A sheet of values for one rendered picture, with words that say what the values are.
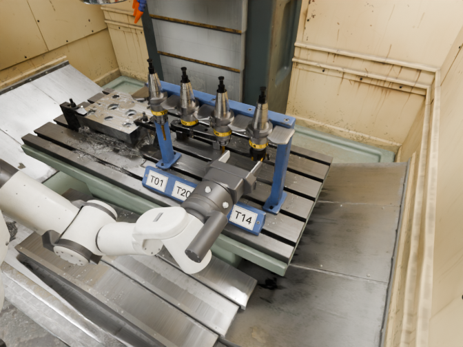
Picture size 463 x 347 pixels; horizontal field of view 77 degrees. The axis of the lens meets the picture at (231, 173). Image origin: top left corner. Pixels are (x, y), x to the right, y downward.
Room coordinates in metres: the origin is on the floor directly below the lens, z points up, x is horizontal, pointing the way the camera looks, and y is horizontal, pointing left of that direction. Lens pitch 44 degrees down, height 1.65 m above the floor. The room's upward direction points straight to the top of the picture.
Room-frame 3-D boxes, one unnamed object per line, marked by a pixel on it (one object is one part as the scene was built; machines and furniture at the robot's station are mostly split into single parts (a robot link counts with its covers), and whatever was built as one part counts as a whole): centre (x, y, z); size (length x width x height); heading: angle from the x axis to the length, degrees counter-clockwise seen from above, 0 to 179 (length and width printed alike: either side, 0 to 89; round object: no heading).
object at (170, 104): (0.75, 0.17, 1.21); 0.07 x 0.05 x 0.01; 152
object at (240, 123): (0.64, -0.02, 1.21); 0.07 x 0.05 x 0.01; 152
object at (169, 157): (0.85, 0.24, 1.05); 0.10 x 0.05 x 0.30; 152
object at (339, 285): (0.67, -0.20, 0.75); 0.89 x 0.70 x 0.26; 152
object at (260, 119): (0.62, -0.07, 1.26); 0.04 x 0.04 x 0.07
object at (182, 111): (0.72, 0.12, 1.21); 0.06 x 0.06 x 0.03
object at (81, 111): (1.06, 0.66, 0.97); 0.13 x 0.03 x 0.15; 62
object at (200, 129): (0.97, 0.13, 0.93); 0.26 x 0.05 x 0.06; 67
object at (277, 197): (0.64, -0.15, 1.05); 0.10 x 0.05 x 0.30; 152
